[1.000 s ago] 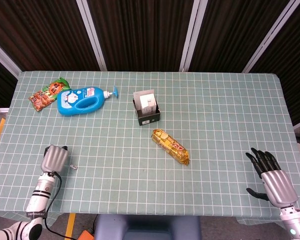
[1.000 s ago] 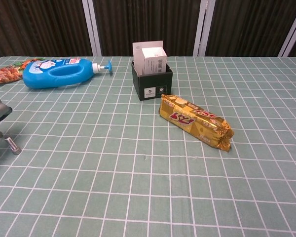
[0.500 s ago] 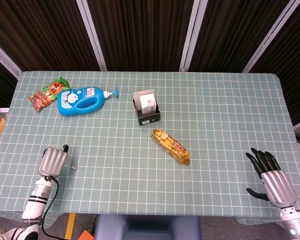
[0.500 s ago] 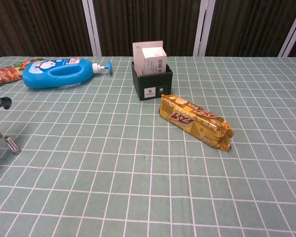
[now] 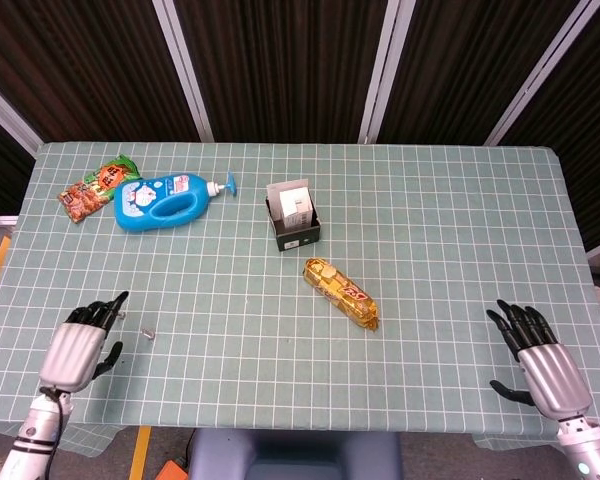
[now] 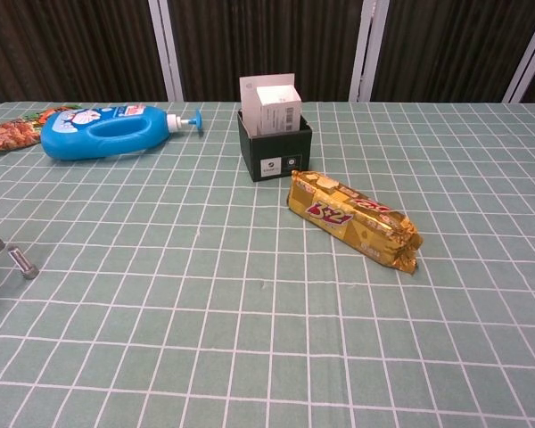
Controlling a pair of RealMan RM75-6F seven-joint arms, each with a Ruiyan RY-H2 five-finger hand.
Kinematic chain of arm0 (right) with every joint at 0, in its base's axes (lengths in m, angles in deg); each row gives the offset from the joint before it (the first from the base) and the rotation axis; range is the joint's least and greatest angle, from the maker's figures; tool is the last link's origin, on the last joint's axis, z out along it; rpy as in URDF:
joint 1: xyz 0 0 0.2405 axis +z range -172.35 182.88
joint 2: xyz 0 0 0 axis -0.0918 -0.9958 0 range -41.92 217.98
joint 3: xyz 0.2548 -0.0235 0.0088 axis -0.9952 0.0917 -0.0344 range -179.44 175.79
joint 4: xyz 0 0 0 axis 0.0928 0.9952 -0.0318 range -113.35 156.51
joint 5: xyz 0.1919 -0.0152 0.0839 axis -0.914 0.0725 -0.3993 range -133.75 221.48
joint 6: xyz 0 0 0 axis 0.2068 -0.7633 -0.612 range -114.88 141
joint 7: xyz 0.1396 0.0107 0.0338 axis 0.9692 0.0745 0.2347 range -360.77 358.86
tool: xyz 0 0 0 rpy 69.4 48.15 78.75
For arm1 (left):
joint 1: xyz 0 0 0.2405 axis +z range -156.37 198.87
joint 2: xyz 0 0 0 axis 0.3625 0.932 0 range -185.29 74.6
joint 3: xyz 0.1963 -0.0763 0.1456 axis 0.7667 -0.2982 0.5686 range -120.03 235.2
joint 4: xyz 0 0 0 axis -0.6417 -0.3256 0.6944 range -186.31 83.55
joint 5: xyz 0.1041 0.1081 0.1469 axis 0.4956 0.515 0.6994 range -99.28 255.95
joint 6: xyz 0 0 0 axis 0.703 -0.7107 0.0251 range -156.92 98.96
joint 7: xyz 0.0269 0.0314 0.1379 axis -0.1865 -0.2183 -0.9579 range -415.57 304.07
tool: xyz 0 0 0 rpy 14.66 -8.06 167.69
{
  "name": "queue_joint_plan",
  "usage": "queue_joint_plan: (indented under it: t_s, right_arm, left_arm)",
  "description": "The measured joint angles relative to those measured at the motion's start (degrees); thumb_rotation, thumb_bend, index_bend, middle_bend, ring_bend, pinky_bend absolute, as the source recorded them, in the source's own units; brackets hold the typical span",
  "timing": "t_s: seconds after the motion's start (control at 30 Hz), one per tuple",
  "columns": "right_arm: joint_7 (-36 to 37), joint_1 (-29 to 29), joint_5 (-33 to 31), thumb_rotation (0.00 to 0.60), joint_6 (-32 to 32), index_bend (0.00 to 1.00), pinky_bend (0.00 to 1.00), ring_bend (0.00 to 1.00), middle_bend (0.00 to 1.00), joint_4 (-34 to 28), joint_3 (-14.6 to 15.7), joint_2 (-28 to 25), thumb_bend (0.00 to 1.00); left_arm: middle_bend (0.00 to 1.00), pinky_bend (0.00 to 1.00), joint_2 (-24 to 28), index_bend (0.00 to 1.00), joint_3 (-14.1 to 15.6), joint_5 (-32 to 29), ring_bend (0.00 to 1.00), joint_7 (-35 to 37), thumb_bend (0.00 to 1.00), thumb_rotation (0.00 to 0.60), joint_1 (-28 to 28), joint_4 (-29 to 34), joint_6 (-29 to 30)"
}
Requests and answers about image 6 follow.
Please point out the black open cardboard box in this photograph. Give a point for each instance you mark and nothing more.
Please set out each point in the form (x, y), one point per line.
(272, 151)

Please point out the gold cracker packet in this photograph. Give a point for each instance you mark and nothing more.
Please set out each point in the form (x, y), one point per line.
(339, 214)

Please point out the small white barcode carton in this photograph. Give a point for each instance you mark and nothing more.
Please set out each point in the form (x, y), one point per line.
(278, 116)

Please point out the white carton in box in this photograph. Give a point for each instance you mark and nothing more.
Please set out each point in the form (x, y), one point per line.
(248, 102)

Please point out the green checked tablecloth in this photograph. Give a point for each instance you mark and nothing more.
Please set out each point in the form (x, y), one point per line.
(205, 334)

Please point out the blue pump detergent bottle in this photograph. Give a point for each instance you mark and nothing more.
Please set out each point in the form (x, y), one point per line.
(71, 134)

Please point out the orange green snack packet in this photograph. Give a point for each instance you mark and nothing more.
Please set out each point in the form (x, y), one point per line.
(9, 134)

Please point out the white partition frame post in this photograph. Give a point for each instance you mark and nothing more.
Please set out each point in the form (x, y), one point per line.
(366, 53)
(167, 53)
(524, 67)

